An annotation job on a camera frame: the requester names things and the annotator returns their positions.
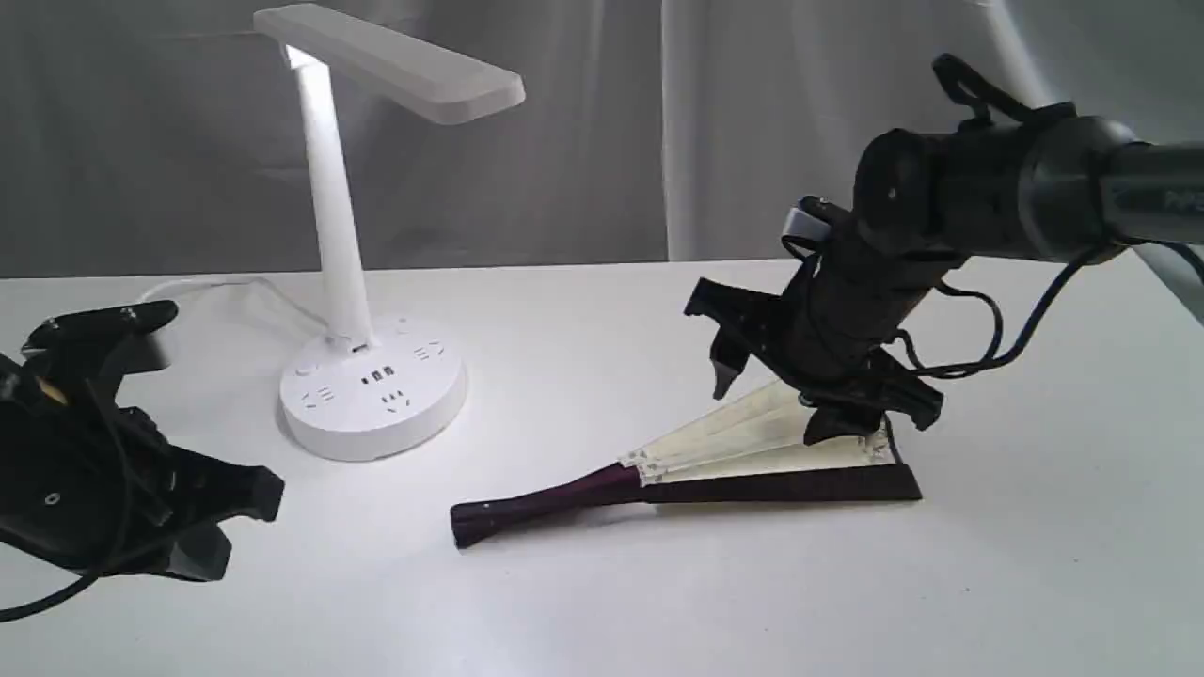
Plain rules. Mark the folding paper fan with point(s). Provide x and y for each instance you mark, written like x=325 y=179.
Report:
x=767 y=447

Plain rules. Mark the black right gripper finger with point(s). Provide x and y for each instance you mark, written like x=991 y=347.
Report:
x=857 y=404
x=750 y=324

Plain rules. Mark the white desk lamp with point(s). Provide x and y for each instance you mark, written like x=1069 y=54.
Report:
x=371 y=386

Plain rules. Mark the grey backdrop curtain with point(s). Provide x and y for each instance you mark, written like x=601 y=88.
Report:
x=164 y=137

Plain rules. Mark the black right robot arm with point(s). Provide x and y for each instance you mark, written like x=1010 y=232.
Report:
x=1071 y=190

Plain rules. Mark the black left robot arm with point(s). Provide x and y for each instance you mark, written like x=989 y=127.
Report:
x=90 y=486

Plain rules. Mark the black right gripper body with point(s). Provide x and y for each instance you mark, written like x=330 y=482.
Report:
x=847 y=301

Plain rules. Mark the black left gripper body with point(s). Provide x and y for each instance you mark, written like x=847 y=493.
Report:
x=86 y=483

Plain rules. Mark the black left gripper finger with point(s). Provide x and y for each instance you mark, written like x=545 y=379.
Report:
x=208 y=492
x=128 y=339

